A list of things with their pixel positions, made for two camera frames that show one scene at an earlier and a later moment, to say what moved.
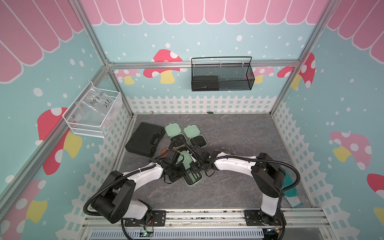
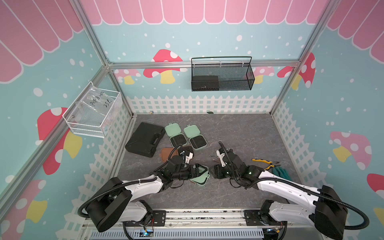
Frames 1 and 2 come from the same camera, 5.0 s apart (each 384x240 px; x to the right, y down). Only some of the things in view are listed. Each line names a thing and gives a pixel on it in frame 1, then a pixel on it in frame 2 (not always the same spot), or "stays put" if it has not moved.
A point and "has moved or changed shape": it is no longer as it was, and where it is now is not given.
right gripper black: (194, 169) → (217, 169)
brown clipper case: (163, 150) stays put
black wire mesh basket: (222, 77) stays put
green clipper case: (193, 132) stays put
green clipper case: (190, 177) has moved or changed shape
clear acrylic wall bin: (93, 111) stays put
